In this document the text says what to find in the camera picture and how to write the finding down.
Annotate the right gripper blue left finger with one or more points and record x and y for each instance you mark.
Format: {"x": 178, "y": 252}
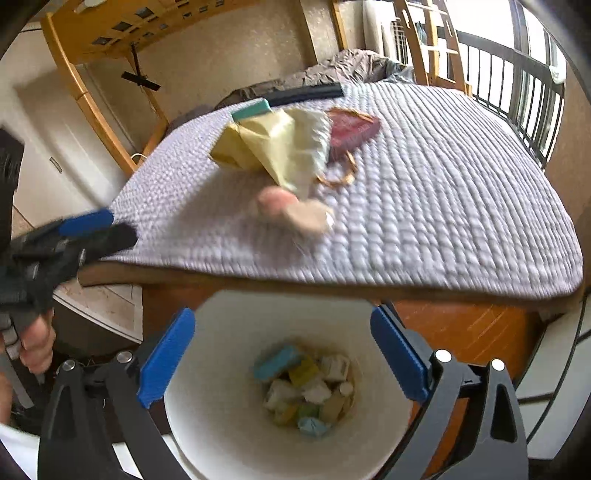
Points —
{"x": 135, "y": 384}

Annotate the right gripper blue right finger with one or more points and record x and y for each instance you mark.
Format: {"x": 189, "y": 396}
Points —
{"x": 433, "y": 379}

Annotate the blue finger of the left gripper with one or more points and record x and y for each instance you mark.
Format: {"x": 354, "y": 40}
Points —
{"x": 86, "y": 223}

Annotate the yellow paper bag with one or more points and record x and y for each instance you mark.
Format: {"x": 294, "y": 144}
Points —
{"x": 292, "y": 145}

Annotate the white trash bin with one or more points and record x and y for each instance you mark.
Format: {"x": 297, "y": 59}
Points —
{"x": 284, "y": 387}

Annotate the person left hand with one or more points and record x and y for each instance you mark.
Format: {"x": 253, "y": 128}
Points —
{"x": 36, "y": 355}

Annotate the white closet door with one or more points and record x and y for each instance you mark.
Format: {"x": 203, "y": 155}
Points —
{"x": 66, "y": 170}

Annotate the dark grey pillow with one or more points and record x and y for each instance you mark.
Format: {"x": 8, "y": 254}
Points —
{"x": 180, "y": 120}

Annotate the lavender quilted bed blanket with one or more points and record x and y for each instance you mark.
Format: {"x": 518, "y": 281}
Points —
{"x": 445, "y": 197}

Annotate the teal green box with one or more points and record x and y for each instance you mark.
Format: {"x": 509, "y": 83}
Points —
{"x": 260, "y": 107}

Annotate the black flat box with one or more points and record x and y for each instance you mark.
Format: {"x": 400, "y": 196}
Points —
{"x": 302, "y": 94}

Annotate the black balcony railing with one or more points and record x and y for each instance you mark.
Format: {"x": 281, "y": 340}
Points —
{"x": 517, "y": 88}

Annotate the brown crumpled duvet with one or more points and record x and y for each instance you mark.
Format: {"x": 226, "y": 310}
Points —
{"x": 351, "y": 66}

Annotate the wooden bunk ladder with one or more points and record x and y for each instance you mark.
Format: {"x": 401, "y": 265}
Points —
{"x": 436, "y": 60}

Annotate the black wall mounted device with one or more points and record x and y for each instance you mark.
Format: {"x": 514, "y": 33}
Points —
{"x": 135, "y": 75}

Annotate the wooden bunk bed frame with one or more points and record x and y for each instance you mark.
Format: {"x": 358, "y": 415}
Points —
{"x": 197, "y": 51}

